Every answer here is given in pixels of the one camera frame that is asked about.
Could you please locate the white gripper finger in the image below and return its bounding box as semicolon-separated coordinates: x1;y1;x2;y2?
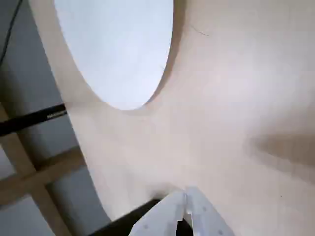
129;188;187;236
184;185;233;236

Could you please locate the black tripod leg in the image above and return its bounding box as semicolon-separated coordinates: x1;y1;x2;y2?
0;103;67;136

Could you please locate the white paper plate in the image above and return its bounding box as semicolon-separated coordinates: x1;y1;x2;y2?
53;0;174;111

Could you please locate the thin black cable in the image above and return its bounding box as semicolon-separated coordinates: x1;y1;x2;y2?
0;0;24;65

